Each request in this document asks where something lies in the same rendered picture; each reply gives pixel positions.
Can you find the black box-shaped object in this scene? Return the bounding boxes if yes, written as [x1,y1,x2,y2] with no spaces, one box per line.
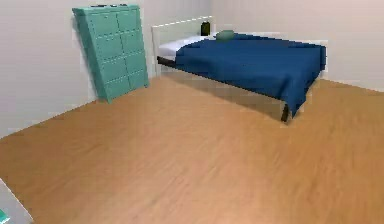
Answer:
[200,21,211,37]

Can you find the grey flat furniture corner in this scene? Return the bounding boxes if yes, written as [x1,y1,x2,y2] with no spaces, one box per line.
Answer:
[0,178,35,224]

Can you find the small dark flat objects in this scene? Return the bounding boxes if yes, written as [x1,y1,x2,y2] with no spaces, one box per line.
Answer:
[89,3,129,9]

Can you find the bed with blue blanket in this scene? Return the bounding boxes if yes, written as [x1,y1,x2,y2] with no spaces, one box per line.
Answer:
[151,15,329,123]

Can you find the green round cushion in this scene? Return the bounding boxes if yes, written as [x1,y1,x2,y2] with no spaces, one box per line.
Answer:
[215,29,236,42]

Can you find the teal chest of drawers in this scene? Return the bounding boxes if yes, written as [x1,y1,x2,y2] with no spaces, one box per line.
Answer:
[71,4,150,104]

